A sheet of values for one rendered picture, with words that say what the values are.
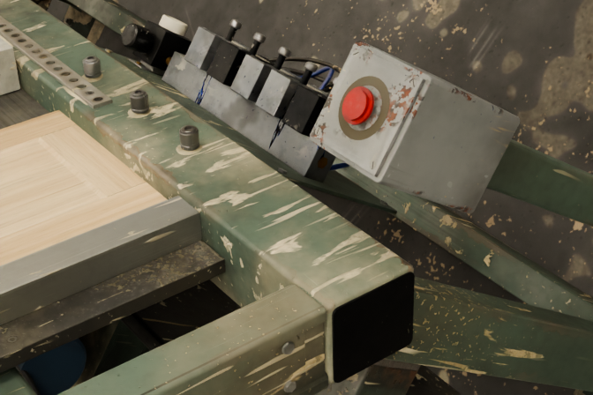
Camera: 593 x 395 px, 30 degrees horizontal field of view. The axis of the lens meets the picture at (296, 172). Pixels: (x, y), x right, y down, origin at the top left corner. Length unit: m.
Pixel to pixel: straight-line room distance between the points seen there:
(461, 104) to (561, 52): 1.03
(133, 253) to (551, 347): 0.56
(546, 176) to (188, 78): 0.58
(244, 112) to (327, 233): 0.35
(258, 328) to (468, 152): 0.29
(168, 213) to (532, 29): 1.08
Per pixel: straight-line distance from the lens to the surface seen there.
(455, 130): 1.16
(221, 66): 1.58
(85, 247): 1.29
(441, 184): 1.18
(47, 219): 1.39
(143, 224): 1.31
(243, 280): 1.29
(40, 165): 1.51
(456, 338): 1.34
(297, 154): 1.46
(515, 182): 1.32
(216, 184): 1.35
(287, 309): 1.15
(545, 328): 1.47
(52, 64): 1.69
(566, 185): 1.40
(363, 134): 1.13
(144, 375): 1.09
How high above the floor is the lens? 1.76
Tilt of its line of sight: 44 degrees down
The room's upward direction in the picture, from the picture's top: 72 degrees counter-clockwise
